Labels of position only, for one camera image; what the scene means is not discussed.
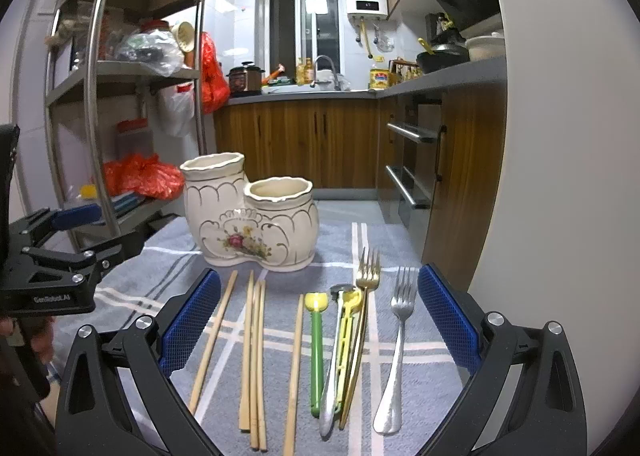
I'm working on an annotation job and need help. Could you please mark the bamboo chopstick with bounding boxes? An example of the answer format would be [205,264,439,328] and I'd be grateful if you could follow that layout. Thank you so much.
[256,280,268,452]
[189,269,238,414]
[239,271,255,431]
[282,294,304,456]
[250,281,260,450]

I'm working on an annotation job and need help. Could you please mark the silver metal fork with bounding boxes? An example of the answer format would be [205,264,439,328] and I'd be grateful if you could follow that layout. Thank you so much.
[372,267,416,436]

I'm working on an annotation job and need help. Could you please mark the silver metal spoon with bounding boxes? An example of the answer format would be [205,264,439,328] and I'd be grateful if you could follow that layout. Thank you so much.
[319,283,354,440]

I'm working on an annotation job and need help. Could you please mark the gold metal fork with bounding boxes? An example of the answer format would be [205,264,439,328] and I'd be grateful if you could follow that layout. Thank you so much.
[338,247,381,430]

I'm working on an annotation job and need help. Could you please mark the green yellow tulip spoon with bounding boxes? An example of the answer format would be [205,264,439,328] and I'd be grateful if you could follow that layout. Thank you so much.
[304,292,329,418]

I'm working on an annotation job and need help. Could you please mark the kitchen faucet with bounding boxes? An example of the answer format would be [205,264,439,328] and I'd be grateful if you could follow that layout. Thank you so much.
[310,55,342,92]

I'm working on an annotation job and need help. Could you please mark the person left hand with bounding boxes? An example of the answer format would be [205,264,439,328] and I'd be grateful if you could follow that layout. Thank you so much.
[1,316,55,365]

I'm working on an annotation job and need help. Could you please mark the red plastic bag lower shelf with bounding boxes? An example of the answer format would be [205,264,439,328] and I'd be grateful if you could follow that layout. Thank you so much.
[103,153,184,200]

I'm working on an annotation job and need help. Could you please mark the metal storage shelf rack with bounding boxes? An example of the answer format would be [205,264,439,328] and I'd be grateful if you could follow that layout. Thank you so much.
[44,0,206,239]

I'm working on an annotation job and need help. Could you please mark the grey plaid table cloth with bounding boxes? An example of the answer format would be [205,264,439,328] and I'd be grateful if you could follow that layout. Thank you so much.
[53,203,462,455]

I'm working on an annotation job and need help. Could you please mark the clear plastic bag on shelf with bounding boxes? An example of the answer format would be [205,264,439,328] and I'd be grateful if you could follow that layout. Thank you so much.
[114,30,184,76]

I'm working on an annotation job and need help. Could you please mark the red plastic bag hanging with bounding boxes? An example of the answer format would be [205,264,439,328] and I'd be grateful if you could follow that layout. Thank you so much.
[201,32,231,115]

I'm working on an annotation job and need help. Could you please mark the white ceramic double utensil holder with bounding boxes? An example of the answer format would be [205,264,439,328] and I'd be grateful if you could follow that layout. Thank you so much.
[180,153,320,273]

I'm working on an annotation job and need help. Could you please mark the electric rice cooker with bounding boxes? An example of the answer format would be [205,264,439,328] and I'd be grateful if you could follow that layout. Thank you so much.
[228,61,264,97]

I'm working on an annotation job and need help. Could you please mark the built-in steel oven drawers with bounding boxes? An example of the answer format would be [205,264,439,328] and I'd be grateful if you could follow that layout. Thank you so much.
[378,94,446,257]

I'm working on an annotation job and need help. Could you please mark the wooden base cabinets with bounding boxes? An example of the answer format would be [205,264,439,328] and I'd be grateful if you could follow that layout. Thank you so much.
[214,83,506,290]

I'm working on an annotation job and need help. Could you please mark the window sliding door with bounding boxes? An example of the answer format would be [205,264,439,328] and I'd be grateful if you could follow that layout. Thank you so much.
[264,0,344,81]

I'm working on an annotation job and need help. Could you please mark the yellow tin can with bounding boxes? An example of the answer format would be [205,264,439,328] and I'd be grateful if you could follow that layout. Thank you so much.
[369,68,390,90]

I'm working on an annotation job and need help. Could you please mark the white casserole pot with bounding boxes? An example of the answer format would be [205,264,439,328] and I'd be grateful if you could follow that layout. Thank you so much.
[465,31,506,61]

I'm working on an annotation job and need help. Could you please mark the black wok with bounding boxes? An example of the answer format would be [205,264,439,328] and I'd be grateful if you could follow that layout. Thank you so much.
[416,38,470,74]

